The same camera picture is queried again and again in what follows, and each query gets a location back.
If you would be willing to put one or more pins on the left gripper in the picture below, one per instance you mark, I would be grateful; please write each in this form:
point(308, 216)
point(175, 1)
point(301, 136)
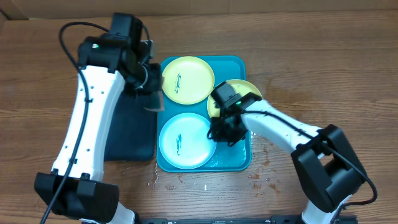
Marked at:
point(157, 83)

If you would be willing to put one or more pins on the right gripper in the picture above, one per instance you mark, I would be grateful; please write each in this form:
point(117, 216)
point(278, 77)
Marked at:
point(219, 135)

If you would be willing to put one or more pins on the yellow-green plate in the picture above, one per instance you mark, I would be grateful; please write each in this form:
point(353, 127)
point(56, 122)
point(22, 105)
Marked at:
point(240, 86)
point(188, 80)

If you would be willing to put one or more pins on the light blue plate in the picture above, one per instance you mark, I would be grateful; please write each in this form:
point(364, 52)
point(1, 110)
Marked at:
point(183, 141)

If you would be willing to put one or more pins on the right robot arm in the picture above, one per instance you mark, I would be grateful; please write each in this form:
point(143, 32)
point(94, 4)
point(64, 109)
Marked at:
point(328, 169)

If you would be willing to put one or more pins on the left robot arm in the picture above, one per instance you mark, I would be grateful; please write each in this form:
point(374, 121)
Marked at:
point(117, 61)

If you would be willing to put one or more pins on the black water tray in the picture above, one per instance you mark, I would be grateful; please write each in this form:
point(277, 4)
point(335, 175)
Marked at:
point(132, 132)

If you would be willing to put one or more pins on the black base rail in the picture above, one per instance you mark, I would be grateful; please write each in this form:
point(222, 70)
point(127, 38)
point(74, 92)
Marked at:
point(276, 219)

